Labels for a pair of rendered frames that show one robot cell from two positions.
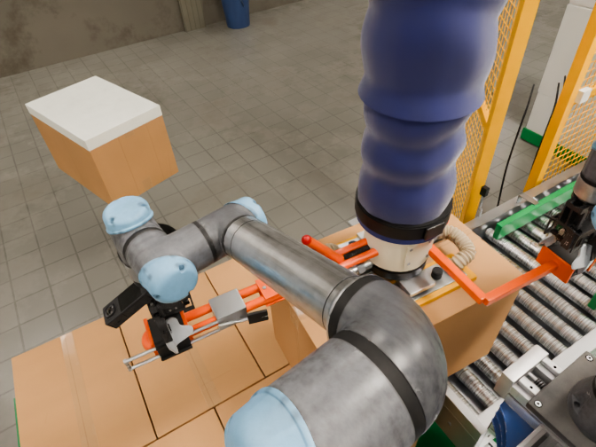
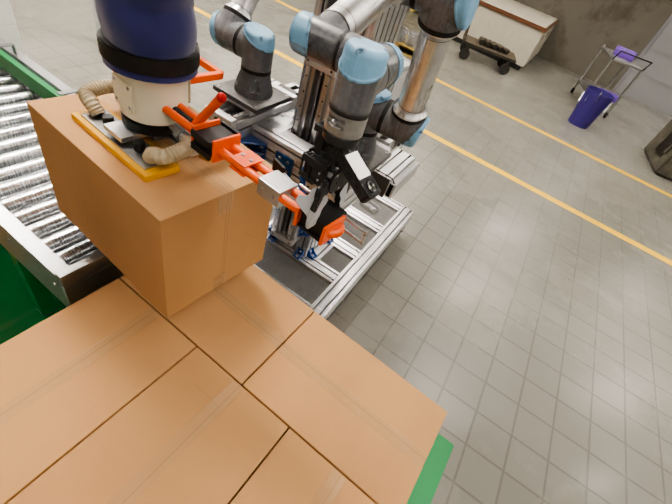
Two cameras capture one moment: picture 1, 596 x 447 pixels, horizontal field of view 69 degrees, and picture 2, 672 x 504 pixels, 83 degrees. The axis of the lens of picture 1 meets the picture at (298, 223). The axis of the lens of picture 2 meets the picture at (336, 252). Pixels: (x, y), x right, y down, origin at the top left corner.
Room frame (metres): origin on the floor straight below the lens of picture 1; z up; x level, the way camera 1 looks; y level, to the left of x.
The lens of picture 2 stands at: (0.93, 0.81, 1.73)
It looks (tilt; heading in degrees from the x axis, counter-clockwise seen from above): 44 degrees down; 228
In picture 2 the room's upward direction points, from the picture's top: 21 degrees clockwise
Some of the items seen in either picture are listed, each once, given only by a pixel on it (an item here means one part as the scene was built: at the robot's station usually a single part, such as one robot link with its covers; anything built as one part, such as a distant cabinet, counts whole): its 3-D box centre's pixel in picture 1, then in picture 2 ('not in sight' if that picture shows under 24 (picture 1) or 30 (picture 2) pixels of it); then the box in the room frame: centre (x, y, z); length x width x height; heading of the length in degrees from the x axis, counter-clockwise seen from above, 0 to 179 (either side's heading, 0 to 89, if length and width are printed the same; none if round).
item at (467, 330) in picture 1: (384, 310); (161, 191); (0.79, -0.25, 0.87); 0.60 x 0.40 x 0.40; 114
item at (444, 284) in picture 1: (414, 286); not in sight; (0.70, -0.29, 1.09); 0.34 x 0.10 x 0.05; 114
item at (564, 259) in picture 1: (566, 258); not in sight; (0.67, -0.63, 1.20); 0.09 x 0.08 x 0.05; 24
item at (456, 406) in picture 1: (406, 350); (153, 233); (0.81, -0.36, 0.58); 0.70 x 0.03 x 0.06; 28
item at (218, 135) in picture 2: not in sight; (216, 140); (0.68, -0.02, 1.20); 0.10 x 0.08 x 0.06; 24
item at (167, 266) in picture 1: (170, 260); (370, 64); (0.47, 0.20, 1.50); 0.11 x 0.11 x 0.08; 36
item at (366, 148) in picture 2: not in sight; (359, 137); (0.11, -0.20, 1.09); 0.15 x 0.15 x 0.10
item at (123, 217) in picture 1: (135, 232); (359, 78); (0.54, 0.27, 1.50); 0.09 x 0.08 x 0.11; 36
